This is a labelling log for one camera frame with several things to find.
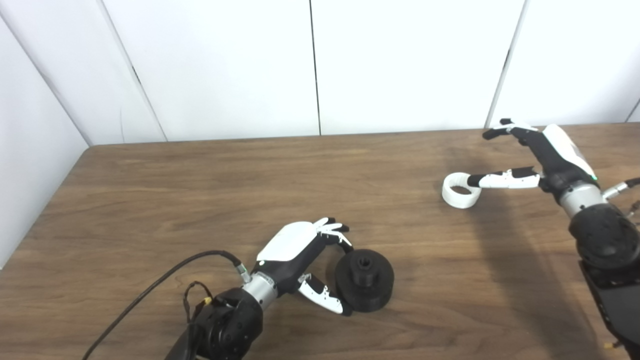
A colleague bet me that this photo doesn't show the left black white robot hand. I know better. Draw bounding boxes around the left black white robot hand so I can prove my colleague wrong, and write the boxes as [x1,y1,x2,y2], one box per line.
[250,217,354,317]

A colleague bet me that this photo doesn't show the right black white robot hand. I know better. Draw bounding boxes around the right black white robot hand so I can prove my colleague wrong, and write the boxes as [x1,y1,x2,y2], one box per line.
[467,118,599,195]

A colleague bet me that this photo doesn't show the round black plastic part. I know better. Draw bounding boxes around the round black plastic part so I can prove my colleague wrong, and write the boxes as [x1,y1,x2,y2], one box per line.
[334,249,395,313]

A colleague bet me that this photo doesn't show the white toothed plastic ring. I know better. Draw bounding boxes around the white toothed plastic ring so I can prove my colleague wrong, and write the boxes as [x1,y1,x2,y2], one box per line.
[442,172,482,209]

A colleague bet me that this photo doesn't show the thin wire with yellow connector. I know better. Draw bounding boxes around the thin wire with yellow connector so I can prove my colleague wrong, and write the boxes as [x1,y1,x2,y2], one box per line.
[183,281,217,323]

